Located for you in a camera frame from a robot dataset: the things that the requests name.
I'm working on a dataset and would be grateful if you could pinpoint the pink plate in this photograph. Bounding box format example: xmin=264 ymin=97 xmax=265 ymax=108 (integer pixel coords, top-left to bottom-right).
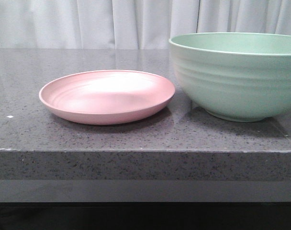
xmin=39 ymin=70 xmax=175 ymax=125

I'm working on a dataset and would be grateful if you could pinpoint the green bowl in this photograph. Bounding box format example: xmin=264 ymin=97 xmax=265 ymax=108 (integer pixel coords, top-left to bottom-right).
xmin=169 ymin=32 xmax=291 ymax=122

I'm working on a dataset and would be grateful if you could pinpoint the grey-white curtain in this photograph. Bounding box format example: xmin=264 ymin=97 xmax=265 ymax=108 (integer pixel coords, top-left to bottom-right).
xmin=0 ymin=0 xmax=291 ymax=49

